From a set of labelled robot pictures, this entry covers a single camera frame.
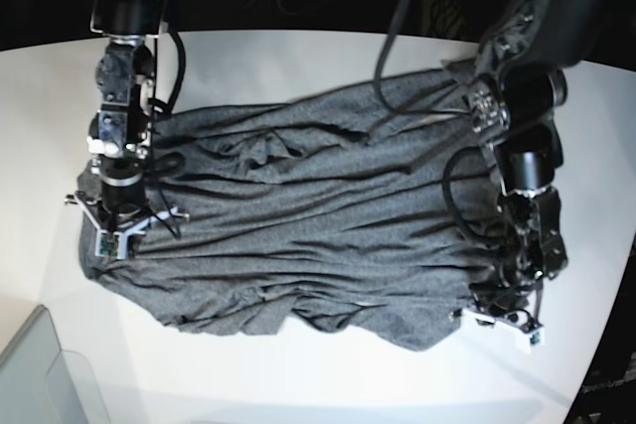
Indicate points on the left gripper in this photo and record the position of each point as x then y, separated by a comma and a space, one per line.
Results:
515, 308

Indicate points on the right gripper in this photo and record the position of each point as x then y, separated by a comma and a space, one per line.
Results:
119, 215

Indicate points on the grey t-shirt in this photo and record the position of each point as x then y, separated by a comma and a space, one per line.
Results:
328, 209

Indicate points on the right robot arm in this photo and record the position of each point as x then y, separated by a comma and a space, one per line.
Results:
120, 136

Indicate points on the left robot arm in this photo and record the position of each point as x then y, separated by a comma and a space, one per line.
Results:
517, 84

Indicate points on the translucent grey tray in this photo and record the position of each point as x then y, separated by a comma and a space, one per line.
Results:
43, 383

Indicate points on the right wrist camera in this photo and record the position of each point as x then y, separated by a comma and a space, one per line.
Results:
111, 244

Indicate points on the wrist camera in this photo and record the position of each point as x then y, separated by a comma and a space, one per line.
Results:
532, 338
111, 244

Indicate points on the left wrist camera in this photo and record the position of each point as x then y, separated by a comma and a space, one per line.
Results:
532, 338

